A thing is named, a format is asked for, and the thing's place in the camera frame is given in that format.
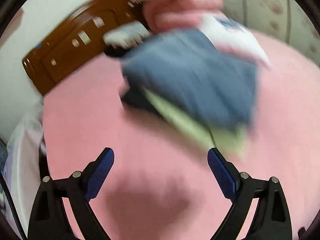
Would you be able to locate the brown wooden headboard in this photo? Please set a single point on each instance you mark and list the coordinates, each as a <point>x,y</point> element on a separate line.
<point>77,39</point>

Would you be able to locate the white pillow with blue print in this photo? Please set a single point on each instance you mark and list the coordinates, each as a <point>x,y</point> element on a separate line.
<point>232,37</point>

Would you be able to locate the blue denim jacket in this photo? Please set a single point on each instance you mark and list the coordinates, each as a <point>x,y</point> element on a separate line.
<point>184,68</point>

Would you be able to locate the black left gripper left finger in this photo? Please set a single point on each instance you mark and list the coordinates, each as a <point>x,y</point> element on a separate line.
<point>48,219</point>

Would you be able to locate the folded pink blanket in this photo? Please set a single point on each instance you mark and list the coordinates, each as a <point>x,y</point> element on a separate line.
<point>163,15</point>

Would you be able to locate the folded light green garment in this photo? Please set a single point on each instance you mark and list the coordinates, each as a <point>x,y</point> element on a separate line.
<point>229,142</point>

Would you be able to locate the floral wardrobe doors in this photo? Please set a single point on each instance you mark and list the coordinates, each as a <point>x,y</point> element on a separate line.
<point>283,19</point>

